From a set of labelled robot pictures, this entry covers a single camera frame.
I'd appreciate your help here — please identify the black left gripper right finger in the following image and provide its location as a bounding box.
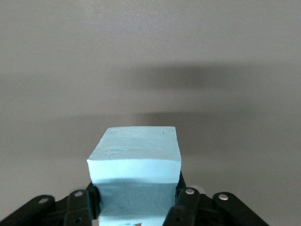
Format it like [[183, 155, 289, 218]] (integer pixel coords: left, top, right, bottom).
[[162, 173, 269, 226]]

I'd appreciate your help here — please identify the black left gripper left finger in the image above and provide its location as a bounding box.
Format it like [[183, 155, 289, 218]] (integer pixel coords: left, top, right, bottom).
[[0, 181, 101, 226]]

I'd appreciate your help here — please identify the light blue foam block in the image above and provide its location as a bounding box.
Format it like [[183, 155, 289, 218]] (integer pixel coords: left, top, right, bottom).
[[86, 126, 182, 226]]

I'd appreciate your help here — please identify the dark grey table mat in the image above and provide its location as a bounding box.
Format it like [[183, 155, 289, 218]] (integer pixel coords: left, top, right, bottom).
[[0, 0, 301, 226]]

